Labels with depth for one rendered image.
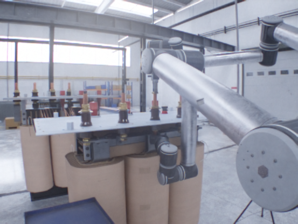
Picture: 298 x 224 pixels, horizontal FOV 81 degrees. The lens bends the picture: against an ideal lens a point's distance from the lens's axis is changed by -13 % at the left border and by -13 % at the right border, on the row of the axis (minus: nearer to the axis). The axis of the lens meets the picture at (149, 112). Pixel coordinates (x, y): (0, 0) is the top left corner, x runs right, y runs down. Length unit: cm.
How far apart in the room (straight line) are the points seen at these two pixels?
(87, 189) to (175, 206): 94
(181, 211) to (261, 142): 167
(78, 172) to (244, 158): 113
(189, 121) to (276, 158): 87
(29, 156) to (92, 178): 171
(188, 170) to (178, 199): 68
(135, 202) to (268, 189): 136
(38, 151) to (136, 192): 171
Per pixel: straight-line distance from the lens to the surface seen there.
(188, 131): 128
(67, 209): 136
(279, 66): 1509
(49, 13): 979
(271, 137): 46
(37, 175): 309
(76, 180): 147
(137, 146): 165
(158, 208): 183
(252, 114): 59
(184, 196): 200
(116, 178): 149
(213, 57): 160
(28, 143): 298
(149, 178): 164
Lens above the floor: 157
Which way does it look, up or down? 5 degrees down
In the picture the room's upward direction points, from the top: straight up
